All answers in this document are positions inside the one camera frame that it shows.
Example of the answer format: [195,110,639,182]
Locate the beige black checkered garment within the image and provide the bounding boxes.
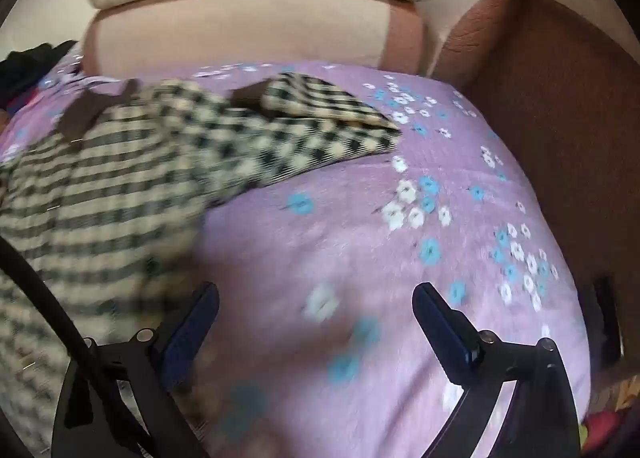
[0,71,403,439]

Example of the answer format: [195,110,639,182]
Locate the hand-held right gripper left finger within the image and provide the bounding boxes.
[52,282,221,458]

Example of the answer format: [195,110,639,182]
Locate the colourful cloth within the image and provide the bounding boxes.
[580,368,640,458]

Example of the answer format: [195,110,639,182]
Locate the black cable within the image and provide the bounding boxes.
[0,238,156,458]

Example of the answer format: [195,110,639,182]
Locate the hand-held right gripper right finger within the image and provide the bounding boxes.
[411,282,583,458]

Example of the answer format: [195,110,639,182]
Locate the dark clothes pile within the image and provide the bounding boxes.
[0,41,81,109]

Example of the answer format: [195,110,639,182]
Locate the purple floral bed sheet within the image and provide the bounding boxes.
[0,41,593,458]

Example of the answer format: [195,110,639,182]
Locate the pink and brown sofa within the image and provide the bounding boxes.
[80,0,640,389]

